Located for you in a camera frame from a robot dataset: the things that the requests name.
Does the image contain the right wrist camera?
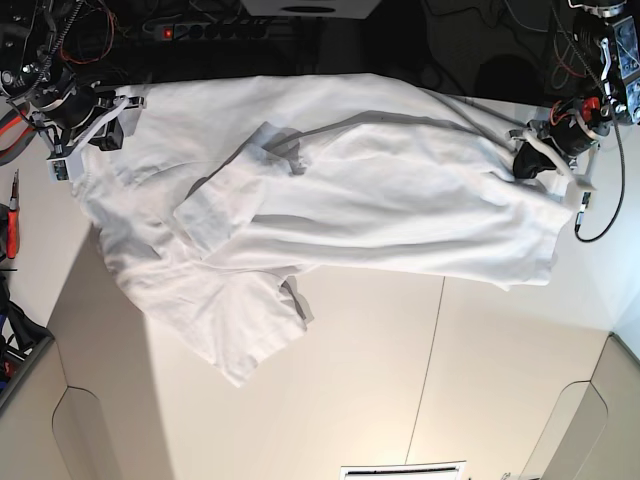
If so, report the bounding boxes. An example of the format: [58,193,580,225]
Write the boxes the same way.
[47,154,84,182]

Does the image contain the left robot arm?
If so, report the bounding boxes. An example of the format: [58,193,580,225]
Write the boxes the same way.
[509,1,639,188]

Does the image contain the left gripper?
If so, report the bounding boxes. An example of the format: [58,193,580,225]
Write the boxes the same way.
[509,97,600,184]

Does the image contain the black braided cable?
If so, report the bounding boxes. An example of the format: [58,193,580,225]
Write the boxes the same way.
[549,0,629,244]

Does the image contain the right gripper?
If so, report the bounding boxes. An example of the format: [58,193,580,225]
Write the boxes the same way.
[27,84,145,155]

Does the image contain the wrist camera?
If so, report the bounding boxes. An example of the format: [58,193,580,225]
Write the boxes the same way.
[563,180,596,213]
[47,154,84,182]

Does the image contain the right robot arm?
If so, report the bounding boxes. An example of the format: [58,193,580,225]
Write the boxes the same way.
[1,1,144,164]

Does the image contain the red handled pliers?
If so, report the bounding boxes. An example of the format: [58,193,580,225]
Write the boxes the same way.
[1,110,36,166]

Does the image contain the white t-shirt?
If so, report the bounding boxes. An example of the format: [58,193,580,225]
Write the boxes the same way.
[72,74,571,386]

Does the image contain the white power strip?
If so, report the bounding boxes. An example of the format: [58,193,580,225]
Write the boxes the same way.
[143,21,268,42]

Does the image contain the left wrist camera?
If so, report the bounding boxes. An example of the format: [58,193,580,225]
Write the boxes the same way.
[563,180,596,213]

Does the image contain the orange handled screwdriver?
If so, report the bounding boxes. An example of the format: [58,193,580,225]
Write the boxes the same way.
[6,170,20,260]

